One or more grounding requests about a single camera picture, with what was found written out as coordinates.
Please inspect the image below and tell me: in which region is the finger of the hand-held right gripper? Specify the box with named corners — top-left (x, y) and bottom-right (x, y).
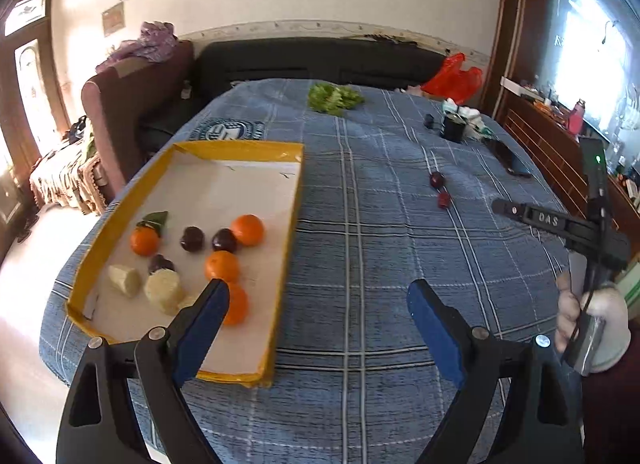
top-left (491, 198), bottom-right (527, 219)

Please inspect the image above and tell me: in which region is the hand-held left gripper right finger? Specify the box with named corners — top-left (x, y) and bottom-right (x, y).
top-left (406, 279), bottom-right (587, 464)

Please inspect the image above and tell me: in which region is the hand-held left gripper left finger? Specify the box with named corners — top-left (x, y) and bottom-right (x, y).
top-left (56, 278), bottom-right (231, 464)

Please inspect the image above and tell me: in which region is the orange mandarin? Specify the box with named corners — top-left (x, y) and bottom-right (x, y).
top-left (220, 282), bottom-right (249, 327)
top-left (230, 214), bottom-right (265, 247)
top-left (204, 250), bottom-right (241, 283)

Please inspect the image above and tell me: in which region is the large round sugarcane piece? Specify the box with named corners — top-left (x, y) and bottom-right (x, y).
top-left (144, 269), bottom-right (186, 316)

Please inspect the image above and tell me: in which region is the long sugarcane piece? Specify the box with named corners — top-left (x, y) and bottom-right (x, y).
top-left (107, 264), bottom-right (143, 299)

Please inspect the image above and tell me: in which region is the orange with green leaves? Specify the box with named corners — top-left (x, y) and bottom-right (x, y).
top-left (130, 211), bottom-right (169, 258)

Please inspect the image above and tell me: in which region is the yellow cardboard box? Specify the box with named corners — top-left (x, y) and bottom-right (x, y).
top-left (66, 140), bottom-right (306, 389)

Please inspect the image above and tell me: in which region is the person's right forearm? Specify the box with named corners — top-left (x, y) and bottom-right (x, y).
top-left (582, 283), bottom-right (640, 445)

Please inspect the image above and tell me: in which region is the person's right hand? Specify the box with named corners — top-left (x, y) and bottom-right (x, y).
top-left (554, 268), bottom-right (594, 355)

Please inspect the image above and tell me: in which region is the black smartphone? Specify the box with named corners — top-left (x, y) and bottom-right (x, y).
top-left (486, 138), bottom-right (534, 179)

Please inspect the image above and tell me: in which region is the wooden cabinet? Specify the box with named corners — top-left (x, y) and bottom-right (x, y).
top-left (492, 77), bottom-right (640, 255)

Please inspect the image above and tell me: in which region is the black cup with items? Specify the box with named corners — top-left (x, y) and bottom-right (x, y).
top-left (442, 114), bottom-right (469, 144)

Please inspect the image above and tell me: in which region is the pink bottle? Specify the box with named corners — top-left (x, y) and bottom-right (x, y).
top-left (569, 99), bottom-right (587, 136)

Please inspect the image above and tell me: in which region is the blue plaid blanket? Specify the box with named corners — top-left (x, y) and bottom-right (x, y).
top-left (39, 78), bottom-right (597, 464)

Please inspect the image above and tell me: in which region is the red plastic bag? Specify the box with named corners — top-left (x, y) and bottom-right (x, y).
top-left (421, 52), bottom-right (484, 106)

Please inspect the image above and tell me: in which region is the patterned cloth bench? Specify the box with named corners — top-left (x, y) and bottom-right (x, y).
top-left (29, 141), bottom-right (110, 217)

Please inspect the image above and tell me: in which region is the green lettuce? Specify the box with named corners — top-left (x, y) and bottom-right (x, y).
top-left (307, 83), bottom-right (366, 116)

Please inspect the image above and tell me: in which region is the brown armchair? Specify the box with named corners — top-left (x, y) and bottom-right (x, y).
top-left (81, 40), bottom-right (197, 197)

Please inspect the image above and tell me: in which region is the black sofa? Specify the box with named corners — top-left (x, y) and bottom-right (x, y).
top-left (137, 38), bottom-right (452, 155)

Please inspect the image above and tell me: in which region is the wooden door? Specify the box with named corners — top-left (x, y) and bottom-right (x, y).
top-left (0, 0), bottom-right (72, 250)

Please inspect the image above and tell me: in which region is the purple floral cloth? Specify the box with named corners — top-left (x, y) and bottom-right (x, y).
top-left (96, 21), bottom-right (179, 71)

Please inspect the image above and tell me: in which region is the small wall plaque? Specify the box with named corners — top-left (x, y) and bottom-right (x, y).
top-left (101, 1), bottom-right (125, 38)

